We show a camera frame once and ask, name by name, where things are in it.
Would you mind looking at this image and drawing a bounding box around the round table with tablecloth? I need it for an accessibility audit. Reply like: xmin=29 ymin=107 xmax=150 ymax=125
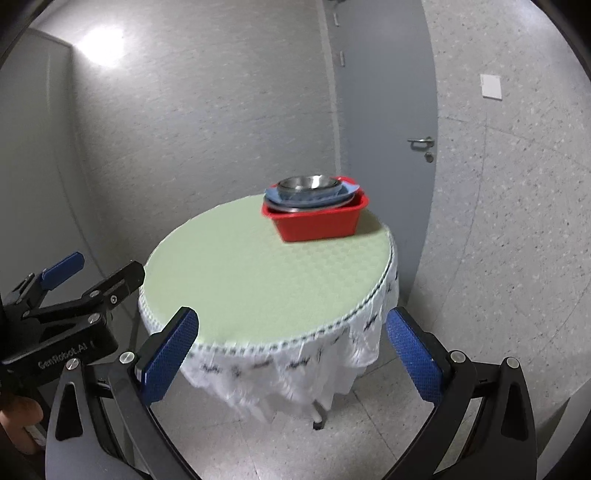
xmin=138 ymin=195 xmax=398 ymax=421

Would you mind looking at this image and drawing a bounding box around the blue square plastic plate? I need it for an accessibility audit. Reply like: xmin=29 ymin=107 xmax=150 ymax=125
xmin=264 ymin=181 xmax=360 ymax=209

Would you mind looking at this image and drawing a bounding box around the red plastic basin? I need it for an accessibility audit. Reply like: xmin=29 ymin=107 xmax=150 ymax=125
xmin=262 ymin=176 xmax=370 ymax=243

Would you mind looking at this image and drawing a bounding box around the white wall switch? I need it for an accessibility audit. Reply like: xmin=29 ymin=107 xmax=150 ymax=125
xmin=480 ymin=74 xmax=503 ymax=101

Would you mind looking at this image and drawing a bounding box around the person's left hand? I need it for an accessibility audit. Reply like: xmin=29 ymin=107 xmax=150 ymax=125
xmin=1 ymin=395 xmax=43 ymax=455

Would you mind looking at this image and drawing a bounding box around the metal door handle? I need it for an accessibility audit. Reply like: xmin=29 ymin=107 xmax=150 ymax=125
xmin=408 ymin=136 xmax=435 ymax=151

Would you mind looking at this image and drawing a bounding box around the grey door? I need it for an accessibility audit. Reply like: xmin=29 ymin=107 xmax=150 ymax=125
xmin=322 ymin=1 xmax=438 ymax=299

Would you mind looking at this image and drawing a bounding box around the large steel bowl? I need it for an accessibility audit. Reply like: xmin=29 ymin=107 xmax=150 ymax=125
xmin=266 ymin=202 xmax=304 ymax=214

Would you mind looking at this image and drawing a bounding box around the white counter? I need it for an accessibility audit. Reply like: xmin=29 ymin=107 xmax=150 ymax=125
xmin=537 ymin=381 xmax=590 ymax=479

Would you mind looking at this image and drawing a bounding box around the fluted steel bowl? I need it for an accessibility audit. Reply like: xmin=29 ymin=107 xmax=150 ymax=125
xmin=276 ymin=174 xmax=342 ymax=195

